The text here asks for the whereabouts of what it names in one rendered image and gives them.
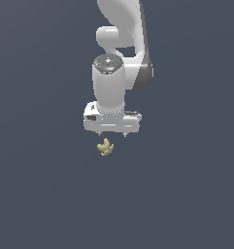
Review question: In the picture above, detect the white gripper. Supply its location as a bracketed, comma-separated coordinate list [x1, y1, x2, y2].
[83, 101, 143, 138]

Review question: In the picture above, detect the small yellow banana-shaped object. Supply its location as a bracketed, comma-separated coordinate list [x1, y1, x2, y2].
[96, 137, 116, 157]

